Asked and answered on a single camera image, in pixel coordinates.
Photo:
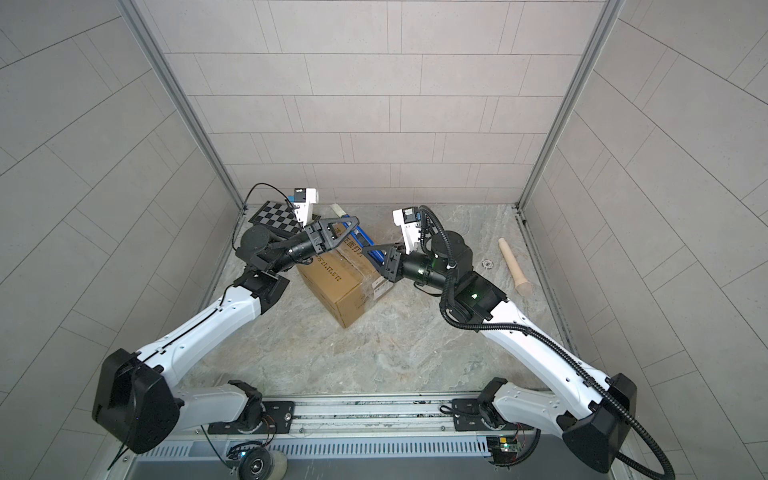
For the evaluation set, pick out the green circuit board right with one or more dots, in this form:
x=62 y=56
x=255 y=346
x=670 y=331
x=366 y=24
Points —
x=504 y=451

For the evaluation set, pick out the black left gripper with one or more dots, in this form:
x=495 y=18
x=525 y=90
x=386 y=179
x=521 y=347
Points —
x=321 y=241

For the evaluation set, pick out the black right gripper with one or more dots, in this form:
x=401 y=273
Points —
x=393 y=270

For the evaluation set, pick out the black white chessboard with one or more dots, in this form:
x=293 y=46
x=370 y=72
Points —
x=278 y=218

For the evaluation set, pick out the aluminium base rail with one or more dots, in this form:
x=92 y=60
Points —
x=361 y=437

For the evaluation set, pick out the aluminium corner post left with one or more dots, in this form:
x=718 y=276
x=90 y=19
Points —
x=151 y=49

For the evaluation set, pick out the round black speaker device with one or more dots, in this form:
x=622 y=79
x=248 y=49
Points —
x=253 y=461

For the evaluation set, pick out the blue box cutter knife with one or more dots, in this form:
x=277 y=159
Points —
x=359 y=236

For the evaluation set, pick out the brown cardboard express box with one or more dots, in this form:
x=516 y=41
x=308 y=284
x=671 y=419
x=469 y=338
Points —
x=345 y=281

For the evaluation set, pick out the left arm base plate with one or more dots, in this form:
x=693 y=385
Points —
x=271 y=417

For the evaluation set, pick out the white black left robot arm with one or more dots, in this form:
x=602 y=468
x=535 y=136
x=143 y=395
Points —
x=138 y=399

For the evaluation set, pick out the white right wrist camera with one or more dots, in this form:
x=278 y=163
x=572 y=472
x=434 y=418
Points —
x=409 y=221

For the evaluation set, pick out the aluminium corner post right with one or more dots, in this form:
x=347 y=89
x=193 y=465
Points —
x=594 y=46

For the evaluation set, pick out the cream plastic handle tool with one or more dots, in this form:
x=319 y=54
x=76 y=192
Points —
x=521 y=284

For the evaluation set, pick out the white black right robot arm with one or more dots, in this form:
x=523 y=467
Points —
x=589 y=410

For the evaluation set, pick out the aluminium corner post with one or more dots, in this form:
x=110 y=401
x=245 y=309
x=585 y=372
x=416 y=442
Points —
x=151 y=49
x=594 y=46

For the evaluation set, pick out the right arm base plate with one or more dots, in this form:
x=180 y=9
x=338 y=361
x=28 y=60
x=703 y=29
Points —
x=466 y=416

